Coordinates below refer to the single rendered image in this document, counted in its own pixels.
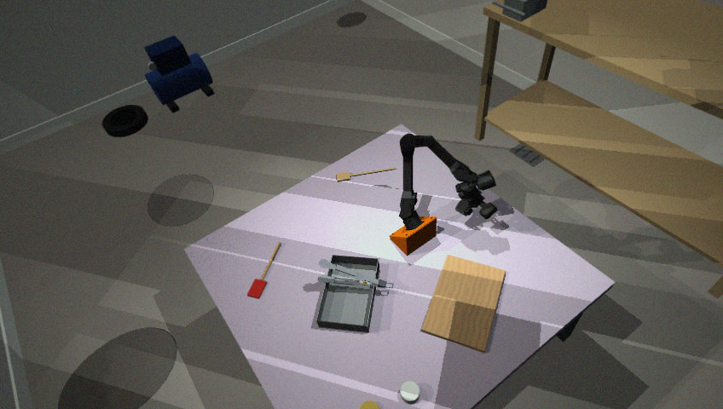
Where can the yellow flat disc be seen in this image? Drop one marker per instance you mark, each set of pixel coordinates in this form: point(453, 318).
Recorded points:
point(369, 405)

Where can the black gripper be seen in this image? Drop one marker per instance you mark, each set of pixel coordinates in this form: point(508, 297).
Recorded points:
point(488, 209)

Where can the tan wooden spatula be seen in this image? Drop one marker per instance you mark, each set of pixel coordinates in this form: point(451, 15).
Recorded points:
point(345, 176)

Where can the red spatula with wooden handle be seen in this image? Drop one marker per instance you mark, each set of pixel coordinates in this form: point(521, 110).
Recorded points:
point(258, 285)

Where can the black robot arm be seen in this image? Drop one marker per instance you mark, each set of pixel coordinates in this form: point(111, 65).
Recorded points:
point(459, 170)

